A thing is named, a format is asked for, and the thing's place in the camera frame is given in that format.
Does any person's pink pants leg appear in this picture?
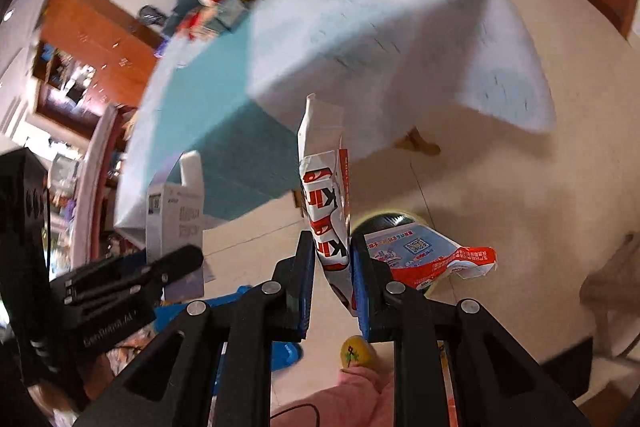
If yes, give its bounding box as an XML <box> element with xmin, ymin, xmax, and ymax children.
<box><xmin>270</xmin><ymin>361</ymin><xmax>397</xmax><ymax>427</ymax></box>

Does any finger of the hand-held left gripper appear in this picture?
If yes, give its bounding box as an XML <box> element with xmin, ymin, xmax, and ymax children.
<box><xmin>62</xmin><ymin>245</ymin><xmax>204</xmax><ymax>308</ymax></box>
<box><xmin>70</xmin><ymin>253</ymin><xmax>150</xmax><ymax>282</ymax></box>

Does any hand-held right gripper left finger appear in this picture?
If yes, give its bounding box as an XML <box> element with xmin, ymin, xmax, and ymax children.
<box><xmin>72</xmin><ymin>231</ymin><xmax>317</xmax><ymax>427</ymax></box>

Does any blue plastic object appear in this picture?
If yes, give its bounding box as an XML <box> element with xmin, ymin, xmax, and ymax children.
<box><xmin>152</xmin><ymin>284</ymin><xmax>304</xmax><ymax>370</ymax></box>

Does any white carton box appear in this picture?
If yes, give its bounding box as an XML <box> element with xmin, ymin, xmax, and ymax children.
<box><xmin>145</xmin><ymin>151</ymin><xmax>207</xmax><ymax>299</ymax></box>

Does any beige plastic chair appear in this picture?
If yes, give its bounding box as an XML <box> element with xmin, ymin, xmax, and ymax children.
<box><xmin>579</xmin><ymin>232</ymin><xmax>640</xmax><ymax>361</ymax></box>

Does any red white crumpled wrapper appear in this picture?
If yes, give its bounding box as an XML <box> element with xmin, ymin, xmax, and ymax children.
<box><xmin>364</xmin><ymin>226</ymin><xmax>499</xmax><ymax>296</ymax></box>

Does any yellow slipper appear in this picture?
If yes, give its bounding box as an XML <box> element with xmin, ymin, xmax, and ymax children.
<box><xmin>339</xmin><ymin>334</ymin><xmax>382</xmax><ymax>373</ymax></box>

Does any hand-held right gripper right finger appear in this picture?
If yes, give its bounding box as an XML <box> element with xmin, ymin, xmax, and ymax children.
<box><xmin>350</xmin><ymin>234</ymin><xmax>591</xmax><ymax>427</ymax></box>

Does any pink curved frame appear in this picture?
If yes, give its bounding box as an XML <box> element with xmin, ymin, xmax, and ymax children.
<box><xmin>70</xmin><ymin>104</ymin><xmax>127</xmax><ymax>269</ymax></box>

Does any yellow round trash bin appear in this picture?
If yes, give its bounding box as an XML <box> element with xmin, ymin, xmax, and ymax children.
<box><xmin>350</xmin><ymin>209</ymin><xmax>451</xmax><ymax>299</ymax></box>

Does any black bin liner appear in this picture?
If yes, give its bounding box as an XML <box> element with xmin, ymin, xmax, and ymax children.
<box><xmin>352</xmin><ymin>214</ymin><xmax>417</xmax><ymax>239</ymax></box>

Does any white red snack packet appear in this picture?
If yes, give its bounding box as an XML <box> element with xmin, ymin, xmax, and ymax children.
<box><xmin>296</xmin><ymin>94</ymin><xmax>357</xmax><ymax>319</ymax></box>

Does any black cable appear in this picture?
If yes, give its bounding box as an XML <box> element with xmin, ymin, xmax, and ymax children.
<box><xmin>270</xmin><ymin>404</ymin><xmax>322</xmax><ymax>427</ymax></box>

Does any wooden cabinet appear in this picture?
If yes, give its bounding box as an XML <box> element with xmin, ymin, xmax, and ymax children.
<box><xmin>32</xmin><ymin>0</ymin><xmax>167</xmax><ymax>118</ymax></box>

